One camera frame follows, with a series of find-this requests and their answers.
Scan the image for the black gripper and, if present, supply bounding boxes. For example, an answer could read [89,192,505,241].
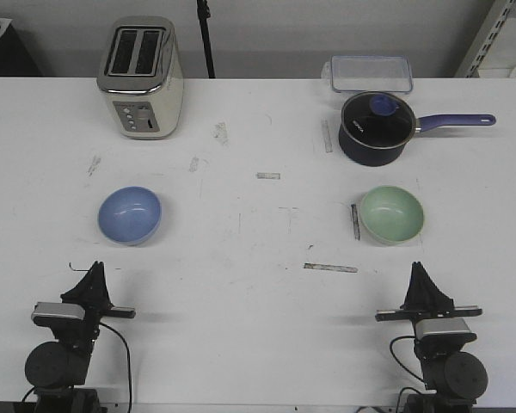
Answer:
[374,262,482,324]
[53,262,136,344]

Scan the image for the blue bowl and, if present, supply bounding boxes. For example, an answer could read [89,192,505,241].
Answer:
[97,186,162,246]

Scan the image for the black tripod pole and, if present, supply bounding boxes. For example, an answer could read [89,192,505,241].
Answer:
[196,0,216,79]

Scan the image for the dark blue saucepan with handle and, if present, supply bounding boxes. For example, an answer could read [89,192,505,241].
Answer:
[339,108,496,167]

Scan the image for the grey metal shelf upright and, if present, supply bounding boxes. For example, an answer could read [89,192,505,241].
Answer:
[454,0,516,78]

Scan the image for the glass pot lid blue knob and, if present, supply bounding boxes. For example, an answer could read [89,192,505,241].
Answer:
[341,92,415,148]

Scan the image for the green bowl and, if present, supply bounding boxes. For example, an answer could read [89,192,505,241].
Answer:
[358,185,425,245]

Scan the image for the clear plastic food container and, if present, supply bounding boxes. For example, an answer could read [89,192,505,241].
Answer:
[321,55,414,94]

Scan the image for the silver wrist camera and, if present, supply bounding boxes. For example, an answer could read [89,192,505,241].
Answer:
[31,301,85,327]
[415,317,477,342]

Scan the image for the cream and chrome toaster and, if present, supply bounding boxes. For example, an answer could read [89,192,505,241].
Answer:
[96,15,184,140]

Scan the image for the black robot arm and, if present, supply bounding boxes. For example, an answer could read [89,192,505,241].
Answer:
[375,262,488,412]
[24,261,136,412]

